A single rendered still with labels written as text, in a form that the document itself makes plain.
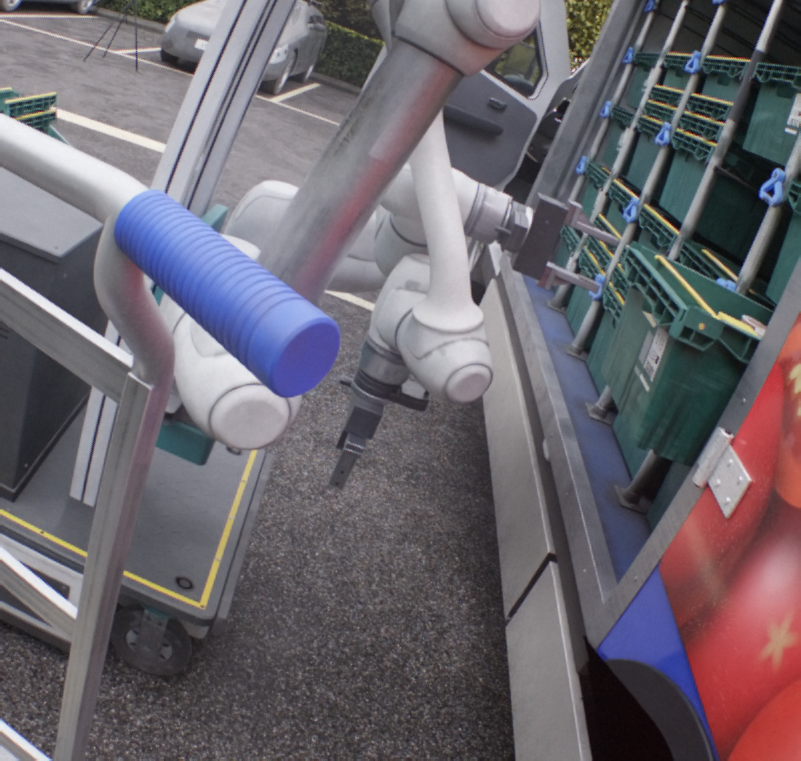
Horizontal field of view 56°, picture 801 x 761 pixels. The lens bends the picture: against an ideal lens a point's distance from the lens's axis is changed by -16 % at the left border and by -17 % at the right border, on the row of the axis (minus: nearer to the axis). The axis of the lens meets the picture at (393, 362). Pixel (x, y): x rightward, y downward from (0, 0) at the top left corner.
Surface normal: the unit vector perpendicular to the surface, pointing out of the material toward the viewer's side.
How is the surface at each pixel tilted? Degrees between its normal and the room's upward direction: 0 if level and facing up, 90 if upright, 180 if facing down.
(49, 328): 90
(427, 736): 0
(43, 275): 90
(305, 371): 90
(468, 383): 98
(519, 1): 84
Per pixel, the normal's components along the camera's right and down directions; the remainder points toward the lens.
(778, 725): -0.92, -0.37
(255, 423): 0.29, 0.57
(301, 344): 0.69, 0.52
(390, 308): -0.79, -0.21
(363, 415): -0.03, 0.37
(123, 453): -0.31, 0.24
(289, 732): 0.38, -0.85
